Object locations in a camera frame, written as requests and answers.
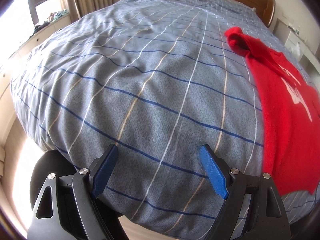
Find blue plaid duvet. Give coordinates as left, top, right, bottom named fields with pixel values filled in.
left=10, top=0, right=312, bottom=239

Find red knit sweater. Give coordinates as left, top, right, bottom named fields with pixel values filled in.
left=225, top=27, right=319, bottom=195

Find window sill clutter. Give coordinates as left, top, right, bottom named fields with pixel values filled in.
left=33, top=9, right=69, bottom=34

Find white bedside desk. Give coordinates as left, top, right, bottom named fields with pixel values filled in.
left=273, top=19, right=319, bottom=73

